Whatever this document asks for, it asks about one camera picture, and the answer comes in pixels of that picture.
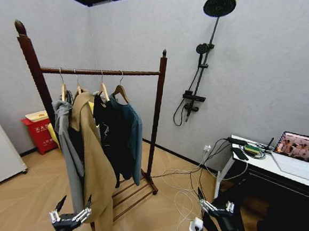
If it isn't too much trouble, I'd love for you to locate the black smartphone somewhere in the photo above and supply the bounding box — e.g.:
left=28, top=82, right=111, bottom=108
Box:
left=232, top=147, right=250, bottom=162

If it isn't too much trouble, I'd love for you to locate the light wooden hanger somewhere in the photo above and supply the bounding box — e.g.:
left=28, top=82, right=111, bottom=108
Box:
left=56, top=67, right=69, bottom=102
left=71, top=68, right=85, bottom=96
left=92, top=69, right=113, bottom=103

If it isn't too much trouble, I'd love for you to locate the open laptop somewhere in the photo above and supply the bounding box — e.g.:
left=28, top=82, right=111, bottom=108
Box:
left=269, top=130, right=309, bottom=184

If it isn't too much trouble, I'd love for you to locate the white desk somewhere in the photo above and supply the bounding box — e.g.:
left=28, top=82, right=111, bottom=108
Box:
left=212, top=133, right=309, bottom=214

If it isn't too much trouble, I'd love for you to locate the brown wooden hanger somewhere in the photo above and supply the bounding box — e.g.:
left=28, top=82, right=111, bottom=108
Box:
left=110, top=69, right=133, bottom=105

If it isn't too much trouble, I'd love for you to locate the black printed t-shirt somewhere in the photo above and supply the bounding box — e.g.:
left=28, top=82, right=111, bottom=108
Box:
left=86, top=93, right=128, bottom=190

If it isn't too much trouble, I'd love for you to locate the white power strip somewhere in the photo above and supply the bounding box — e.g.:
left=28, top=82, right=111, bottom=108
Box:
left=188, top=216, right=205, bottom=231

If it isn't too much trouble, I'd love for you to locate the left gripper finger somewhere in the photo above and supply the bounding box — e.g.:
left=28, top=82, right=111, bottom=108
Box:
left=48, top=194, right=67, bottom=225
left=71, top=193, right=94, bottom=224

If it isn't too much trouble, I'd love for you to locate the round black overhead shower head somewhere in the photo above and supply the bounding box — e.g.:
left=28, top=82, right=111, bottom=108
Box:
left=202, top=0, right=237, bottom=20

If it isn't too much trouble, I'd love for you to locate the small black desk stand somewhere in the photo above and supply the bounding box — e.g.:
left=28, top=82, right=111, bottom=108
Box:
left=265, top=137, right=275, bottom=154

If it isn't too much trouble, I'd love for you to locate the red bin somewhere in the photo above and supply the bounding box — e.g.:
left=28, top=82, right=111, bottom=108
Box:
left=18, top=115, right=61, bottom=157

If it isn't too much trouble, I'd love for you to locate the yellow green sponge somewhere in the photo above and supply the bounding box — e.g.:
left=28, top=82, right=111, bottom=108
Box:
left=242, top=144, right=262, bottom=156

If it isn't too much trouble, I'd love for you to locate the black hand shower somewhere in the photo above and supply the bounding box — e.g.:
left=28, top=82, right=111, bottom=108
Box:
left=194, top=41, right=215, bottom=67

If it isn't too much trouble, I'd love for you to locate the black shower riser pipe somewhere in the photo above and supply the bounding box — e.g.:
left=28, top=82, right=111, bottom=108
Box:
left=185, top=14, right=221, bottom=125

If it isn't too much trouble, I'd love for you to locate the beige long coat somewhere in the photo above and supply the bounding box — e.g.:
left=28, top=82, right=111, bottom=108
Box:
left=60, top=87, right=125, bottom=231

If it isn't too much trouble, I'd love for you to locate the dark wooden clothes rack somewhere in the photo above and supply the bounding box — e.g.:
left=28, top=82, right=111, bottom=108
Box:
left=0, top=19, right=171, bottom=231

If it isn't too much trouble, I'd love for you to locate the black shower mixer shelf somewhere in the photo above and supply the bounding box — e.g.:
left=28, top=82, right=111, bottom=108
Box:
left=181, top=89, right=208, bottom=113

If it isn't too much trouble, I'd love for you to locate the white floor cable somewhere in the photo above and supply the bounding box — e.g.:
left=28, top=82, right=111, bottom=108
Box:
left=158, top=147, right=222, bottom=231

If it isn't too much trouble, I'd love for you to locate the dark teal sweater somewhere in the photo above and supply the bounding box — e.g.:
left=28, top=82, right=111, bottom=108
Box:
left=101, top=93, right=148, bottom=187

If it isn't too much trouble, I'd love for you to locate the black shower hose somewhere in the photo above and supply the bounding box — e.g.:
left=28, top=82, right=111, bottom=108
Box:
left=172, top=61, right=202, bottom=129

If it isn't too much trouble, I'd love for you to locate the black power adapter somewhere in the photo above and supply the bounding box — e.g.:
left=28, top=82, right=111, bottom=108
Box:
left=227, top=136, right=250, bottom=145

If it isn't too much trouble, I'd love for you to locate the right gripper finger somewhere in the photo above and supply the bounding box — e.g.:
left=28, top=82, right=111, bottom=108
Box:
left=225, top=200, right=236, bottom=214
left=195, top=186, right=218, bottom=214

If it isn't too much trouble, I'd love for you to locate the black floor cable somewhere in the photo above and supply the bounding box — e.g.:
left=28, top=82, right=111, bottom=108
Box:
left=147, top=132, right=234, bottom=231

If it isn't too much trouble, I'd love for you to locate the grey hooded garment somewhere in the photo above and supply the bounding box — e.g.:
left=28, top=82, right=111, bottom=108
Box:
left=43, top=88, right=100, bottom=216

